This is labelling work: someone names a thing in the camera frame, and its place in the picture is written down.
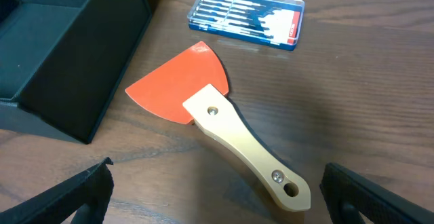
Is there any black open gift box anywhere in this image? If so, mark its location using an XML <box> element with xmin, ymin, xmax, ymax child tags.
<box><xmin>1</xmin><ymin>0</ymin><xmax>151</xmax><ymax>144</ymax></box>

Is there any orange scraper wooden handle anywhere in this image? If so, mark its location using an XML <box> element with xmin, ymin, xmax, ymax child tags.
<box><xmin>125</xmin><ymin>41</ymin><xmax>311</xmax><ymax>212</ymax></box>

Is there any blue precision screwdriver set case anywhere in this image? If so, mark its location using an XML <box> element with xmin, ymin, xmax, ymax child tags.
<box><xmin>187</xmin><ymin>0</ymin><xmax>305</xmax><ymax>51</ymax></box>

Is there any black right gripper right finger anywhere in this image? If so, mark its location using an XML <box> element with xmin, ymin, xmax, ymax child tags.
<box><xmin>320</xmin><ymin>162</ymin><xmax>433</xmax><ymax>224</ymax></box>

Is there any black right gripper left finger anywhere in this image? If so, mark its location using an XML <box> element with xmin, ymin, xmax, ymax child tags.
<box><xmin>1</xmin><ymin>157</ymin><xmax>114</xmax><ymax>223</ymax></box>

